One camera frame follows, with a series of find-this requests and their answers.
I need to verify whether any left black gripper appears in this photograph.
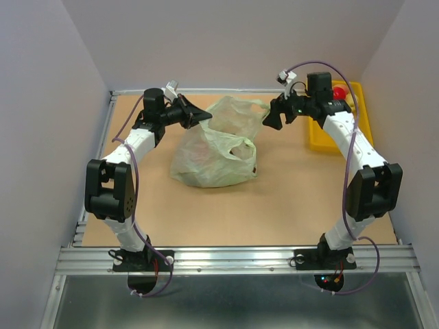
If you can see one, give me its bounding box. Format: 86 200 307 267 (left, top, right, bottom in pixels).
159 94 212 130

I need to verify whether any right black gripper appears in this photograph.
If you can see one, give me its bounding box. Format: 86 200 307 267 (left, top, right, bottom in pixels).
261 82 316 130

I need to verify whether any light green plastic bag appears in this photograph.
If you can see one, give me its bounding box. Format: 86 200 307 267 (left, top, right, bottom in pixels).
170 96 270 188

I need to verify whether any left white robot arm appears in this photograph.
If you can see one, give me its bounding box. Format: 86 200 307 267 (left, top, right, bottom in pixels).
84 83 212 270

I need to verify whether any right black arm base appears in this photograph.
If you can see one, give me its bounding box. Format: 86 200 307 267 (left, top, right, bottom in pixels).
289 239 357 293

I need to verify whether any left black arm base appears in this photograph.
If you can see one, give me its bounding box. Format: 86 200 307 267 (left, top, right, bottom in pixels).
108 247 175 297

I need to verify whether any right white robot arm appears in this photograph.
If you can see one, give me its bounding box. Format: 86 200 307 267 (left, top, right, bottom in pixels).
263 71 403 269

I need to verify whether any yellow plastic tray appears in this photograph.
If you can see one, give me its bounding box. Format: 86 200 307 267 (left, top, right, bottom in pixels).
307 82 374 154

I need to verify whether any red apple centre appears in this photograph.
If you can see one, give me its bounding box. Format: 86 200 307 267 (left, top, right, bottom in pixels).
333 85 349 99

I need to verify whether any peach fruit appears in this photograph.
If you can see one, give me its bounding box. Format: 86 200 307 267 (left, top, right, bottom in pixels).
333 81 346 88

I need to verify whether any yellow pear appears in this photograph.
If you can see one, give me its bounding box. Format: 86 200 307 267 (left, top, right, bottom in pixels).
345 93 355 107

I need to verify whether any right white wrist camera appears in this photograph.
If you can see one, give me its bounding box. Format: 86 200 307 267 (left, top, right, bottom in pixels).
276 71 297 99

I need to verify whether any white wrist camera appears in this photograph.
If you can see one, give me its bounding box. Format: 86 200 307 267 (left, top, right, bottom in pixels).
163 80 178 102
276 71 297 99

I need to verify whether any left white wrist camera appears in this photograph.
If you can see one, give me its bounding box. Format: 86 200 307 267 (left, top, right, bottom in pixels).
163 80 178 102

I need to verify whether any aluminium frame rail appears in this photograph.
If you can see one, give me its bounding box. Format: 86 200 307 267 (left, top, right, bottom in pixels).
39 89 429 329

